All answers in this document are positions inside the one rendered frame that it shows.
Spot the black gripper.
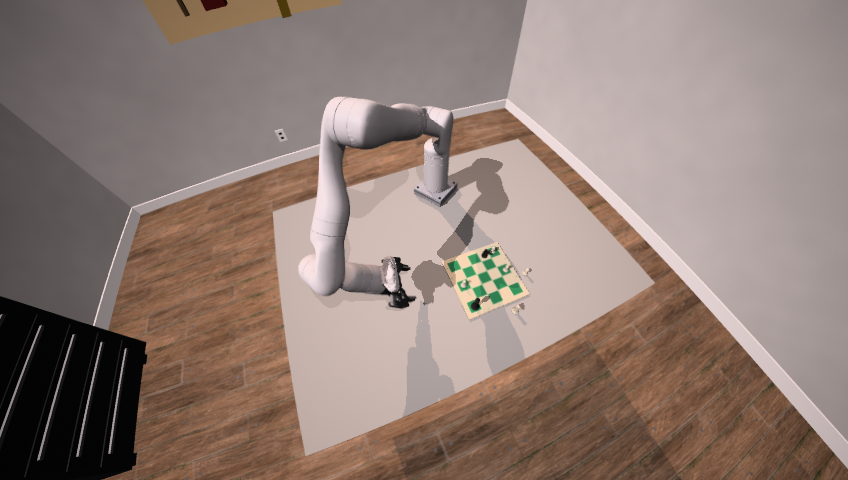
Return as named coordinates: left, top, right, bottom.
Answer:
left=376, top=257, right=417, bottom=309

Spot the green and cream chessboard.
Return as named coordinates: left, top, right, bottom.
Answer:
left=442, top=242, right=529, bottom=320

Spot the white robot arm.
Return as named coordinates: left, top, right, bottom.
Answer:
left=298, top=97, right=453, bottom=296

